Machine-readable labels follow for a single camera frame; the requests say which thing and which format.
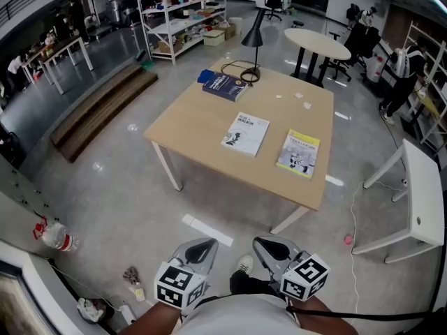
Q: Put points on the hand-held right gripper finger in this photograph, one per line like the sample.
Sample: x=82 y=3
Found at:
x=295 y=250
x=274 y=267

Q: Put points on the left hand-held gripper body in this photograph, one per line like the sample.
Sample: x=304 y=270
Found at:
x=179 y=284

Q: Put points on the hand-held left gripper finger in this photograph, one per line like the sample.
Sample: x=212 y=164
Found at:
x=207 y=264
x=179 y=253

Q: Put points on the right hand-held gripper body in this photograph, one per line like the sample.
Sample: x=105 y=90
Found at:
x=305 y=277

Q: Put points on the yellow grey robot book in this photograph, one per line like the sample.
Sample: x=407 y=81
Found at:
x=298 y=154

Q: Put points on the white robot book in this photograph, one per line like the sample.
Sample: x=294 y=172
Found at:
x=246 y=134

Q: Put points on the person's left forearm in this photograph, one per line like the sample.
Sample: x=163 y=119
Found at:
x=153 y=321

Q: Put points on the person's right forearm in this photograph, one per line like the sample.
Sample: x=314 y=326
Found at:
x=324 y=318

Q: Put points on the person's right white shoe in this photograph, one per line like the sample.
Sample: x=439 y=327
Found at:
x=245 y=264

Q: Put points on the white paper strip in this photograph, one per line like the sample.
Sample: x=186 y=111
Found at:
x=206 y=229

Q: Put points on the small yellow packet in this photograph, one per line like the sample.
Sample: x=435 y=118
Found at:
x=139 y=294

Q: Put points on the pink round object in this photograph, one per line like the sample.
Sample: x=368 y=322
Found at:
x=348 y=240

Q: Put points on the person's white shirt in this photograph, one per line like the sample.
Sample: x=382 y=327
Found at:
x=241 y=316

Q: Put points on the white power strip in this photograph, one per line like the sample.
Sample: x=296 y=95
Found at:
x=126 y=313

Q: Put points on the black trash bin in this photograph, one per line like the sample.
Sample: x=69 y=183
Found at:
x=104 y=314

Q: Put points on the wooden table white legs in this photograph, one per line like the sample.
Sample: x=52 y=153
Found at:
x=209 y=145

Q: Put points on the clear water bottle red label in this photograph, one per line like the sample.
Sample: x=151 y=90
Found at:
x=56 y=237

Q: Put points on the white rectangular table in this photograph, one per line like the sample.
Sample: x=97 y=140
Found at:
x=424 y=187

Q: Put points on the white paper tag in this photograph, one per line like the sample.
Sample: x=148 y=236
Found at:
x=307 y=105

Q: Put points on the crumpled white paper scrap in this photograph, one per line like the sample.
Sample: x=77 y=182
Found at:
x=299 y=95

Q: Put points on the brown wooden steps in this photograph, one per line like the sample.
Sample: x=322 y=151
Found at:
x=101 y=110

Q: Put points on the low window pane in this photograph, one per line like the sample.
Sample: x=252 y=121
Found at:
x=14 y=309

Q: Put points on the thick blue book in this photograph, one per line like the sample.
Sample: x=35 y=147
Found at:
x=223 y=86

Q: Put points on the grey perforated metal cabinet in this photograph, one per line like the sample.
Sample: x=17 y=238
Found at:
x=17 y=187

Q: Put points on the blue cloth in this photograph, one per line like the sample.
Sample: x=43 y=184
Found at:
x=204 y=75

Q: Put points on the green dustpan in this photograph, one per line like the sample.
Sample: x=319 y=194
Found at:
x=145 y=61

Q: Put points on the yellow desk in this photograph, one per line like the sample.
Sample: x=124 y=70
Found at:
x=431 y=105

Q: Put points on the round beige table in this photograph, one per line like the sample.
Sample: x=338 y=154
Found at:
x=314 y=44

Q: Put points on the cardboard box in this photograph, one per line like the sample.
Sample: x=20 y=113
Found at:
x=167 y=46

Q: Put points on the pale storage box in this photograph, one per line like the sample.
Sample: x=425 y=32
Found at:
x=213 y=37

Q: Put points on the black desk lamp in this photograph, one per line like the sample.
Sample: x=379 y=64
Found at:
x=252 y=33

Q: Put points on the white stocked shelving rack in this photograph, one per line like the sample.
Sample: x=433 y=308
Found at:
x=174 y=30

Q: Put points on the black round stool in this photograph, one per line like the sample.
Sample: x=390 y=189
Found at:
x=297 y=23

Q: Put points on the white bucket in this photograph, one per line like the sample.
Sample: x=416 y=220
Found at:
x=236 y=23

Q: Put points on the long brown table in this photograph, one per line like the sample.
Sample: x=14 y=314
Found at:
x=52 y=49

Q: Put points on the steel tank machine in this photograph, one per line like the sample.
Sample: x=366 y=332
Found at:
x=117 y=10

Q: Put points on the black railing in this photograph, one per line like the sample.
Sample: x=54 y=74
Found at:
x=21 y=3

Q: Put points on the dark window frame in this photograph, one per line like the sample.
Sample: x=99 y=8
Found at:
x=8 y=268

